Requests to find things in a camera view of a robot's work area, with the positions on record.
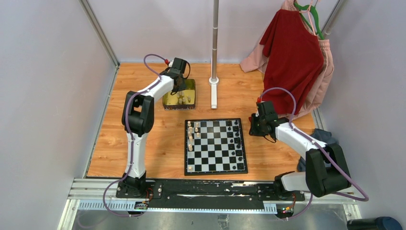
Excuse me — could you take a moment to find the black white chessboard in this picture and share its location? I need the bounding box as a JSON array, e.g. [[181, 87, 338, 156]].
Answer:
[[184, 118, 248, 176]]

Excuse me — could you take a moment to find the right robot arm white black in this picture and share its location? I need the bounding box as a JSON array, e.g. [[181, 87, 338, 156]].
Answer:
[[249, 101, 351, 200]]

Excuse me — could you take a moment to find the white pole base bracket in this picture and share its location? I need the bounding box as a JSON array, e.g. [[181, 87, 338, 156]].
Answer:
[[209, 77, 219, 109]]

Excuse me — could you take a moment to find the grey blue cloth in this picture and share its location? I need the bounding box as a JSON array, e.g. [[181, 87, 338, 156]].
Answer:
[[297, 128, 338, 172]]

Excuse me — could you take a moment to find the red shirt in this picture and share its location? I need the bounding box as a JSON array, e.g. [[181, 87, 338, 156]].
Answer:
[[240, 9, 324, 115]]

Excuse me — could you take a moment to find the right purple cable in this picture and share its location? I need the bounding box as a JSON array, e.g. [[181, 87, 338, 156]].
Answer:
[[258, 87, 370, 203]]

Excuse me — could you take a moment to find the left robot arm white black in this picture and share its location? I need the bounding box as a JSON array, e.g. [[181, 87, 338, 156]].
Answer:
[[118, 57, 191, 198]]

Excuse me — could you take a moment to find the pink garment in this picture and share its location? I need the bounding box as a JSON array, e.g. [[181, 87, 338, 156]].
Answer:
[[257, 0, 334, 119]]

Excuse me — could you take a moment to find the dark blue bottle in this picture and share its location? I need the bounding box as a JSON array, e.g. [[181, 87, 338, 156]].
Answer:
[[347, 217, 403, 230]]

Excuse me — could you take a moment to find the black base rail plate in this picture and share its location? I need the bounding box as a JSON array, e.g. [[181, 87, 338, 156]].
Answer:
[[115, 179, 305, 211]]

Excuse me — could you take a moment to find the silver vertical pole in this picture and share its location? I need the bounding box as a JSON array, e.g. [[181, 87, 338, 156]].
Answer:
[[210, 0, 219, 83]]

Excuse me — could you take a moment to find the gold metal tin box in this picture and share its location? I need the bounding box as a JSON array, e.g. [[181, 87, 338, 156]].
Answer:
[[162, 79, 196, 111]]

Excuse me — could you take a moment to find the green clothes hanger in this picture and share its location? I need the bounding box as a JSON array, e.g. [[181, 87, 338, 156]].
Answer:
[[293, 0, 325, 40]]

